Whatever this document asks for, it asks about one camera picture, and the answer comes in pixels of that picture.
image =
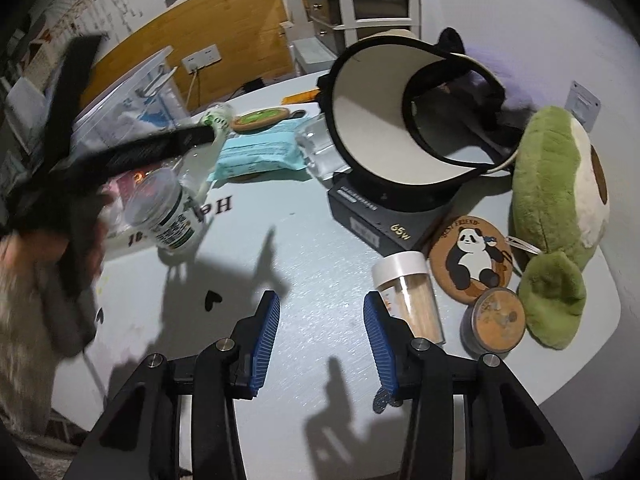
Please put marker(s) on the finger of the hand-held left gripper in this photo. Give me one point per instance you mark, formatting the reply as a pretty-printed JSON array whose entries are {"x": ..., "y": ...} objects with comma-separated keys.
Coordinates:
[
  {"x": 72, "y": 90},
  {"x": 150, "y": 150}
]

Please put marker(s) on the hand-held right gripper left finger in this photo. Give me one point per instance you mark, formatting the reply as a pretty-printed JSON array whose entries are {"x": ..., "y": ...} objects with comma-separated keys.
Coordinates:
[{"x": 262, "y": 345}]

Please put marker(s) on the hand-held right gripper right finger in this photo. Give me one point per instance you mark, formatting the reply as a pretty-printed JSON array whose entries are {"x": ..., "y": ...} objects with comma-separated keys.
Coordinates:
[{"x": 382, "y": 350}]

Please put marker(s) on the clear plastic storage bin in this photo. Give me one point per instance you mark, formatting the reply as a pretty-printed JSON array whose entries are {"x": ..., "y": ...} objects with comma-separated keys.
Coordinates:
[{"x": 145, "y": 105}]

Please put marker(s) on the person's left forearm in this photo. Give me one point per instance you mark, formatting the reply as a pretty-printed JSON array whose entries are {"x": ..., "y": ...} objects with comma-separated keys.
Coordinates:
[{"x": 20, "y": 350}]

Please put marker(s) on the person's left hand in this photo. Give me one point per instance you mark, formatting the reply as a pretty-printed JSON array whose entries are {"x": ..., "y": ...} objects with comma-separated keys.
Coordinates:
[{"x": 25, "y": 260}]

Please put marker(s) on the toothpick jar white cap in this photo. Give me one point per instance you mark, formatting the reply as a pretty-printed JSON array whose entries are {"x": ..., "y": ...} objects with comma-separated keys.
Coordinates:
[{"x": 415, "y": 300}]

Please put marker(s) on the clear plastic jar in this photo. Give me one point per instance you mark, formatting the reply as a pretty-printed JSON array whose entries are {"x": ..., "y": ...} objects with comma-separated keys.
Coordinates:
[{"x": 170, "y": 215}]

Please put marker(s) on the clear bottle green label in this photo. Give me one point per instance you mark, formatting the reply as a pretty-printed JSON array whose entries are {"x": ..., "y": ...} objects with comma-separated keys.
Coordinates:
[{"x": 215, "y": 122}]

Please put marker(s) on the teal wet wipes pack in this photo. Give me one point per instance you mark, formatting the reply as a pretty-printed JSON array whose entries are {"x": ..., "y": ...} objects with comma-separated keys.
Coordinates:
[{"x": 260, "y": 150}]

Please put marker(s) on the round tin orange lid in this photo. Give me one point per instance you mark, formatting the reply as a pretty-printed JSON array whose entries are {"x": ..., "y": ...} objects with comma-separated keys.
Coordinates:
[{"x": 495, "y": 317}]

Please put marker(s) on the black power adapter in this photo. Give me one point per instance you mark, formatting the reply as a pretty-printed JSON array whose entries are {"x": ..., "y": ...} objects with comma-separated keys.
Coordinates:
[{"x": 255, "y": 83}]

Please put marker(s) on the round panda coaster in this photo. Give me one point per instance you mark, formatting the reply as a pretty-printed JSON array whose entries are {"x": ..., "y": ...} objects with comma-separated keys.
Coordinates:
[{"x": 470, "y": 260}]

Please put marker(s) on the black charger box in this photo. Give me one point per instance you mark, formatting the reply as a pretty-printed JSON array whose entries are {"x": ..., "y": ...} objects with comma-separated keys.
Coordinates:
[{"x": 370, "y": 215}]

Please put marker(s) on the orange plastic strip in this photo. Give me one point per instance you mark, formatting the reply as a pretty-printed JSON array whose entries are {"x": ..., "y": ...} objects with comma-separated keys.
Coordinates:
[{"x": 300, "y": 97}]

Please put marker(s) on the clear plastic box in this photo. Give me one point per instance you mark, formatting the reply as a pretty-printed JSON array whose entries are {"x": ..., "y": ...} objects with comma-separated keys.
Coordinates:
[{"x": 320, "y": 150}]

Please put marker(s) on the beige sun visor black trim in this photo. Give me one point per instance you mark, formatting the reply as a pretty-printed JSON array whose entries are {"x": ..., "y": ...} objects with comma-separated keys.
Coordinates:
[{"x": 375, "y": 125}]

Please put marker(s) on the green avocado plush toy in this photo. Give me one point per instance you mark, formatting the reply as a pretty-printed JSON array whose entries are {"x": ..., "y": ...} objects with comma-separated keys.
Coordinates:
[{"x": 555, "y": 175}]

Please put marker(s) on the beige plush slipper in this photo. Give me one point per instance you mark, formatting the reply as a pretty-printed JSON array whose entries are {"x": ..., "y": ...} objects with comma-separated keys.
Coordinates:
[{"x": 395, "y": 35}]

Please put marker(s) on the purple fuzzy cloth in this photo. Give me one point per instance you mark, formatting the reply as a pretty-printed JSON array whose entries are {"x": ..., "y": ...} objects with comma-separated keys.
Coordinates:
[{"x": 500, "y": 67}]

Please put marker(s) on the black fuzzy cloth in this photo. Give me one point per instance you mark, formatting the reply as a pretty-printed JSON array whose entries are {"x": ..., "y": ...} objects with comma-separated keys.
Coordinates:
[{"x": 452, "y": 40}]

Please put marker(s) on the white macrame wall hanging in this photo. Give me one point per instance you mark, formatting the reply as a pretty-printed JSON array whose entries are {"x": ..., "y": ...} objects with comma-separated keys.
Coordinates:
[{"x": 110, "y": 0}]

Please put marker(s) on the white wall socket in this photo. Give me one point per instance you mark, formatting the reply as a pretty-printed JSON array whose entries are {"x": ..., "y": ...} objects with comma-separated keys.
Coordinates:
[{"x": 201, "y": 57}]

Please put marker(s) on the white adhesive wall hook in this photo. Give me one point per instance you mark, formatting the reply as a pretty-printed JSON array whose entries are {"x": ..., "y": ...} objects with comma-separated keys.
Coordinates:
[{"x": 581, "y": 104}]

